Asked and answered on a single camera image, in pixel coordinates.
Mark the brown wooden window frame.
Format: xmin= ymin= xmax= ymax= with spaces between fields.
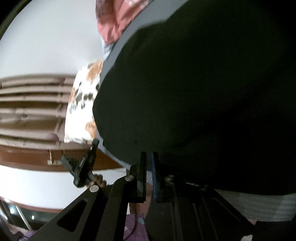
xmin=0 ymin=145 xmax=123 ymax=172

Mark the white floral pillow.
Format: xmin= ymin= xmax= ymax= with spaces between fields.
xmin=64 ymin=60 xmax=103 ymax=144

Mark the grey textured bed mattress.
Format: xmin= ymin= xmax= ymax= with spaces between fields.
xmin=99 ymin=2 xmax=296 ymax=222

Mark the white brown checked blanket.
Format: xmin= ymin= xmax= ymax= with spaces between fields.
xmin=95 ymin=0 xmax=150 ymax=45

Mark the purple cloth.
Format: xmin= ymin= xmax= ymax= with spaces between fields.
xmin=123 ymin=214 xmax=149 ymax=241

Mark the beige pleated curtain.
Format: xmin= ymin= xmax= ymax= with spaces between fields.
xmin=1 ymin=74 xmax=82 ymax=151

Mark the black pants orange lining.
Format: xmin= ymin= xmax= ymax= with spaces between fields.
xmin=92 ymin=0 xmax=296 ymax=196

